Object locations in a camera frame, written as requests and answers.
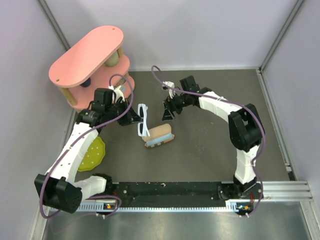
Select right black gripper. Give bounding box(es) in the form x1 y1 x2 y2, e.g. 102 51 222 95
161 91 190 122

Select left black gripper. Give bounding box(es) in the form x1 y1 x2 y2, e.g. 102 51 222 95
105 98 143 126

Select plaid glasses case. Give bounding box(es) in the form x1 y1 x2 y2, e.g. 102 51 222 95
141 123 173 148

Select white sunglasses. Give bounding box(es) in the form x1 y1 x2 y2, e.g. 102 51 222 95
137 103 150 137

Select light blue cleaning cloth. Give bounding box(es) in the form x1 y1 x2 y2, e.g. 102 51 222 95
145 133 175 147

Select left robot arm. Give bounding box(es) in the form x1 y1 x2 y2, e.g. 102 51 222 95
34 99 133 219

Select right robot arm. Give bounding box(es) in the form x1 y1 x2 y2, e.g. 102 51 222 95
162 76 265 199

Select small bowl on shelf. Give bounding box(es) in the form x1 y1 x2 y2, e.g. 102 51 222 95
116 78 126 87

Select yellow-green dotted plate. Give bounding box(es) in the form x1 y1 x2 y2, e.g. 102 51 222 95
78 136 106 172

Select dark blue object on shelf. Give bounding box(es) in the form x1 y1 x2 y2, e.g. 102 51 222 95
80 77 91 88

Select beige ball on shelf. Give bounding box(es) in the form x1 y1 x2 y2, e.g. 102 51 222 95
103 51 119 67

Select pink tiered wooden shelf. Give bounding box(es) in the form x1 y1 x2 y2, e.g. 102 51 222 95
48 25 135 112

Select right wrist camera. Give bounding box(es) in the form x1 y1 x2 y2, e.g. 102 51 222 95
162 81 177 99

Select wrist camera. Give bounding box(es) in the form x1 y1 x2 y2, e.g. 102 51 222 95
162 81 177 99
108 84 126 103

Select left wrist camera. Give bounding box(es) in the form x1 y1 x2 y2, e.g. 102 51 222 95
108 84 126 103

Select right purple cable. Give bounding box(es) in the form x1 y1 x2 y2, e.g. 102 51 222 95
151 65 266 218

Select purple cable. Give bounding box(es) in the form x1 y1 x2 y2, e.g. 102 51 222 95
38 73 135 220
151 65 266 218

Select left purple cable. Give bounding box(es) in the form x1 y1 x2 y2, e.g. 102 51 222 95
38 73 135 220

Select aluminium frame rail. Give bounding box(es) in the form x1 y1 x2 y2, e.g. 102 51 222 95
33 181 320 240

